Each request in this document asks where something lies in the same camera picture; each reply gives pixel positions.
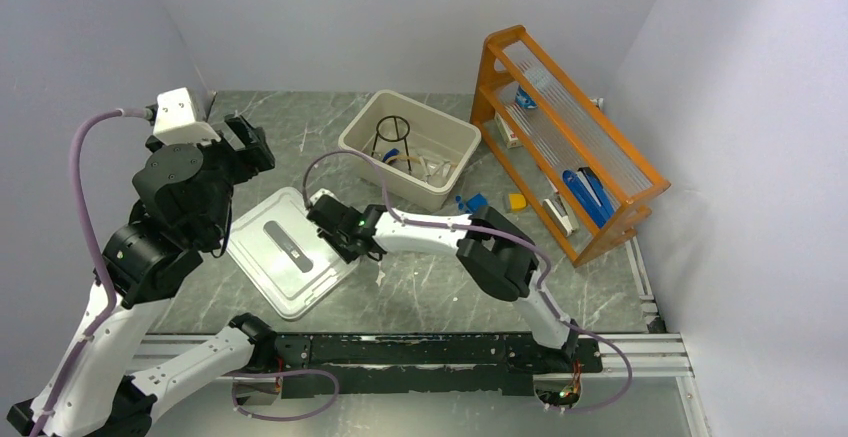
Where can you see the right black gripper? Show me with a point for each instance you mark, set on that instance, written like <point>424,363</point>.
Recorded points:
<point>345,254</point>

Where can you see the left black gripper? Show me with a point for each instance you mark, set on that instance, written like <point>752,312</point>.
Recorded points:
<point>251,158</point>

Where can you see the white bin lid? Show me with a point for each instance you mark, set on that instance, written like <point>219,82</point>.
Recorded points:
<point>281,253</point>

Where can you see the yellow rubber tube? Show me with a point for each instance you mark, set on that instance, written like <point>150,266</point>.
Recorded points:
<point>409,159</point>

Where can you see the black metal tripod stand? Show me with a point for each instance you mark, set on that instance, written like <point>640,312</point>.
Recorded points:
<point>391,131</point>

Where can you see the beige plastic bin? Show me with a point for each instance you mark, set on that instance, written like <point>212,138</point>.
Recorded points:
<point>434,134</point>

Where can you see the metal crucible tongs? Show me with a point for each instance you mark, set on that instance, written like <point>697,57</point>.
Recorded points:
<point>436,172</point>

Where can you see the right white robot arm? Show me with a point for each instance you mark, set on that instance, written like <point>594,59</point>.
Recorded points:
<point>502,260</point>

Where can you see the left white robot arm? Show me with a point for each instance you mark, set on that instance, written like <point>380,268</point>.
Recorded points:
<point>183,212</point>

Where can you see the blue plastic scoop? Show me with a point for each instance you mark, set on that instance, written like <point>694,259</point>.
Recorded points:
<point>475,203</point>

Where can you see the yellow grey sponge block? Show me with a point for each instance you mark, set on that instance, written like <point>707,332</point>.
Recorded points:
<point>515,202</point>

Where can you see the white box on shelf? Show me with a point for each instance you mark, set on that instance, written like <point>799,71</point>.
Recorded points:
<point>508,136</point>

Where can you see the grey stapler on shelf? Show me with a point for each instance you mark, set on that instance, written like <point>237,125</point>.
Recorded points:
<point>558,216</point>

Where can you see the blue white cup on shelf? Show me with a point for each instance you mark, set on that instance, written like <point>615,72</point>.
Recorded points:
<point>524,100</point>

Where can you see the blue folder on shelf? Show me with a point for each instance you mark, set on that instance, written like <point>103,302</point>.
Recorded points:
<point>590,194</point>

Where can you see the orange wooden shelf rack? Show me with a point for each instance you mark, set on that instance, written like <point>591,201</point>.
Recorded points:
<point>567,131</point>

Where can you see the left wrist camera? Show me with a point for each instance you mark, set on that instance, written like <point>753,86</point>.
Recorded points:
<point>179,120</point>

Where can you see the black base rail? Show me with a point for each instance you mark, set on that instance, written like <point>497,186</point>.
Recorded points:
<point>437,362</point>

